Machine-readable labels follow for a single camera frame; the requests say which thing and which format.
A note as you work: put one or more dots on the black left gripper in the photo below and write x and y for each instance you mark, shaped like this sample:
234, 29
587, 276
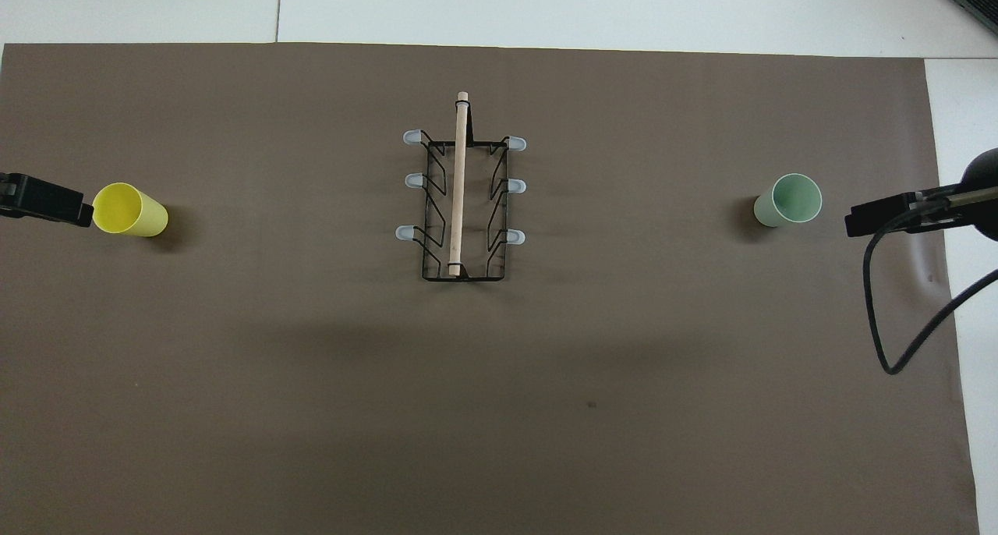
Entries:
8, 196

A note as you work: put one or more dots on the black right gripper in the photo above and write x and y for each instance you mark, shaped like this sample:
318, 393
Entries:
936, 217

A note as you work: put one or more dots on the yellow plastic cup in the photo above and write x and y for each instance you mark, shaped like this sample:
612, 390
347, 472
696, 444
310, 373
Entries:
129, 207

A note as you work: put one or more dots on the pale green plastic cup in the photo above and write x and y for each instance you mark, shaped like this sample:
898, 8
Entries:
795, 200

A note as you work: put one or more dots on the brown table mat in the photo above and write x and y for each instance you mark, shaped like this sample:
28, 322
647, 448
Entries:
499, 363

